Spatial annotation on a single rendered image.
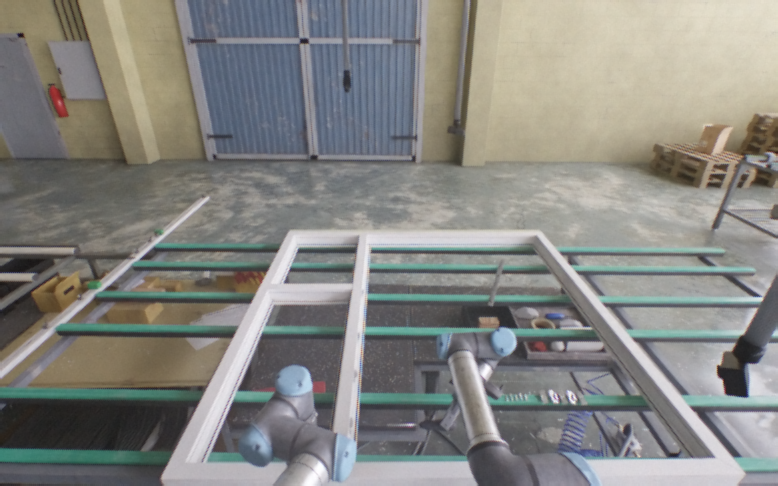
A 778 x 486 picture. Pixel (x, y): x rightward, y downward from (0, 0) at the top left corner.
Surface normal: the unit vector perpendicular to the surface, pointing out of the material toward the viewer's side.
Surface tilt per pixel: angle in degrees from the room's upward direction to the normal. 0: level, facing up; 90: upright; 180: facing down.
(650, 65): 90
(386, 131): 90
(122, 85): 90
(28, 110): 90
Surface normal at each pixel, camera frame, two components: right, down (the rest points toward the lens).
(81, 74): -0.01, 0.45
